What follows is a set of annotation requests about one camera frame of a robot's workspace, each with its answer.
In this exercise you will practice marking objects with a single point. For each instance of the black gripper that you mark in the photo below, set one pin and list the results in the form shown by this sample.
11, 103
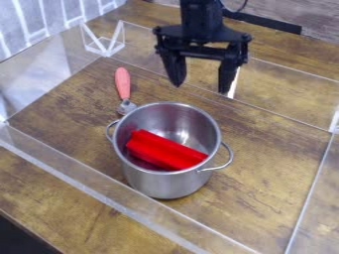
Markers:
205, 38

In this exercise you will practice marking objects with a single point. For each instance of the red rectangular block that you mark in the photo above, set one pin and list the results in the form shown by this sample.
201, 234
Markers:
162, 152

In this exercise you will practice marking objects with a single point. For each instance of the silver steel pot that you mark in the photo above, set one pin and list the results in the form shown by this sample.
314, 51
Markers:
185, 124

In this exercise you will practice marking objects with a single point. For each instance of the black strip on table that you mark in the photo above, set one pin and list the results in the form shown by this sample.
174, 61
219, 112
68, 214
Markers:
262, 21

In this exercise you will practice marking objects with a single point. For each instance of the spatula with pink handle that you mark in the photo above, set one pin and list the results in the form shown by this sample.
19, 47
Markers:
123, 87

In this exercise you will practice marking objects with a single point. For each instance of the clear acrylic enclosure wall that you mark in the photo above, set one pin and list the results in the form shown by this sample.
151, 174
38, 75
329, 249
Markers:
271, 200

